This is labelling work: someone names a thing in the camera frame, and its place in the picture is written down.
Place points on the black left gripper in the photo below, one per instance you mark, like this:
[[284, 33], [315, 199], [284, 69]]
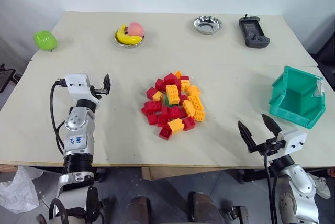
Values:
[[99, 92]]

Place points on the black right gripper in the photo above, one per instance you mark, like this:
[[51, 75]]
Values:
[[269, 146]]

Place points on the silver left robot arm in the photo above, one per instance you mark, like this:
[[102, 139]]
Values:
[[78, 140]]

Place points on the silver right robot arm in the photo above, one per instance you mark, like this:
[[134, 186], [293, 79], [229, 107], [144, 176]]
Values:
[[301, 182]]

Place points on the teal plastic bin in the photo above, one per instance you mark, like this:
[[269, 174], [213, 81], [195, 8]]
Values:
[[293, 101]]

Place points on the metal fruit bowl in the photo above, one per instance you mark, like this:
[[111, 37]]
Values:
[[128, 45]]

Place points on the yellow toy banana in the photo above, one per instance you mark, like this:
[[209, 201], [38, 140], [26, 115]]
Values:
[[125, 38]]

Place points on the pink toy peach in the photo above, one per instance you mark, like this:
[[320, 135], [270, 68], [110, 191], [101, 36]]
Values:
[[136, 29]]

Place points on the green plastic building brick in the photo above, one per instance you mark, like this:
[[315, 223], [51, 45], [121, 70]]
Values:
[[167, 101]]

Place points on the clear label holder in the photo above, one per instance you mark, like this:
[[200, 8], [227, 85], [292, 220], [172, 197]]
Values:
[[318, 88]]

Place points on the white shoe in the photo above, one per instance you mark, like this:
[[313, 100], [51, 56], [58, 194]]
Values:
[[322, 186]]

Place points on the dark rounded shape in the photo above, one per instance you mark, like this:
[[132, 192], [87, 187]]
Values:
[[138, 209], [204, 208]]

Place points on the dark grey game controller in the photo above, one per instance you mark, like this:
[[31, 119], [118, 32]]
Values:
[[252, 32]]

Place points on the black chair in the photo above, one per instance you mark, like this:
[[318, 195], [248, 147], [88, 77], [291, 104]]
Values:
[[327, 59]]

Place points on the black stand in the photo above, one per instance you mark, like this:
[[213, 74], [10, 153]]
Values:
[[6, 77]]

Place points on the empty metal bowl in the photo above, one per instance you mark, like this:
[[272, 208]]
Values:
[[208, 25]]

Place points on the white plastic bag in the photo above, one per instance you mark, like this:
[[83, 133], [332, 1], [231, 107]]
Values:
[[17, 190]]

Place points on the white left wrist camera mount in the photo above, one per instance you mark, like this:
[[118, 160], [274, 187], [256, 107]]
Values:
[[76, 84]]

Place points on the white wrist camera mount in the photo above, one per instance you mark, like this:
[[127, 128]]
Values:
[[294, 140], [76, 84]]

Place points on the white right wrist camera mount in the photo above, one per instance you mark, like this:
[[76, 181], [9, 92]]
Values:
[[294, 140]]

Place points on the black table frame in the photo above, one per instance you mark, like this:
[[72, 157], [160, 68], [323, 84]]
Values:
[[251, 174]]

